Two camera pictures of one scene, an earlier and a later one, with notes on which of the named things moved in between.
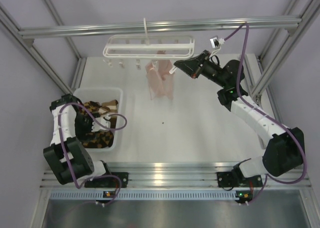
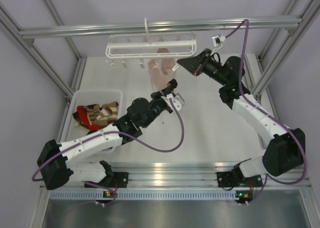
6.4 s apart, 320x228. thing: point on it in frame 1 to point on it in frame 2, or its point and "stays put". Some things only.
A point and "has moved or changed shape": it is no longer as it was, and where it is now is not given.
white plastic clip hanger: [149, 47] stays put
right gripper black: [192, 67] stays put
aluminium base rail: [179, 174] stays put
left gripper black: [81, 134] to [158, 95]
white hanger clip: [171, 71] has moved or changed shape
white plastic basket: [102, 95] stays put
